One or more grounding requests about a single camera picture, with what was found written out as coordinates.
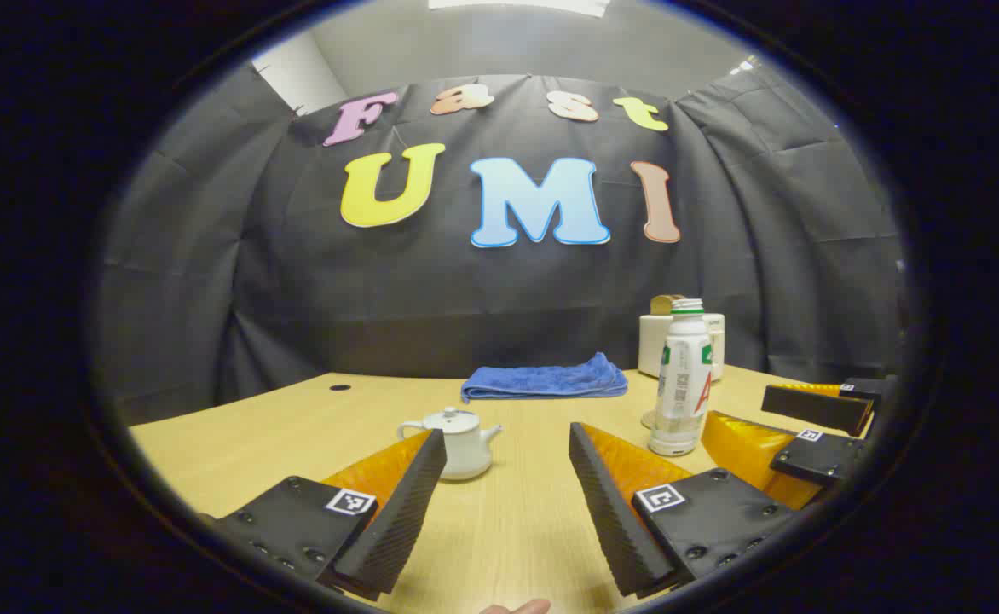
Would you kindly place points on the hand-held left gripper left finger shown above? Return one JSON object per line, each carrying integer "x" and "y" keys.
{"x": 397, "y": 520}

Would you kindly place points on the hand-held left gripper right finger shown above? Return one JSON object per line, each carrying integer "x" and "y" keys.
{"x": 614, "y": 520}

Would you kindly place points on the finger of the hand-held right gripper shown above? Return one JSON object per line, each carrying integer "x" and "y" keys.
{"x": 815, "y": 409}
{"x": 815, "y": 460}

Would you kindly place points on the white teacup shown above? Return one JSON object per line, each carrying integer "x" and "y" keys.
{"x": 465, "y": 452}

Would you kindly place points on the round brown coaster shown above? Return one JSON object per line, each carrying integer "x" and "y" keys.
{"x": 648, "y": 419}

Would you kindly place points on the white water bottle green label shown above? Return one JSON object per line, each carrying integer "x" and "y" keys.
{"x": 680, "y": 384}

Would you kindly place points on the blue folded towel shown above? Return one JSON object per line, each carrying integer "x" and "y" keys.
{"x": 542, "y": 380}

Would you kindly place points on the white toaster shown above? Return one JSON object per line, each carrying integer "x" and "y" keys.
{"x": 653, "y": 345}

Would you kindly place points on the toasted bread slice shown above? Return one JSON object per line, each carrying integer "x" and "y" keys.
{"x": 661, "y": 304}

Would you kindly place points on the black backdrop cloth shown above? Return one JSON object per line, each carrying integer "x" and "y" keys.
{"x": 431, "y": 290}

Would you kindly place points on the small ceiling light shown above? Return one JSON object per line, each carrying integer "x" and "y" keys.
{"x": 745, "y": 64}

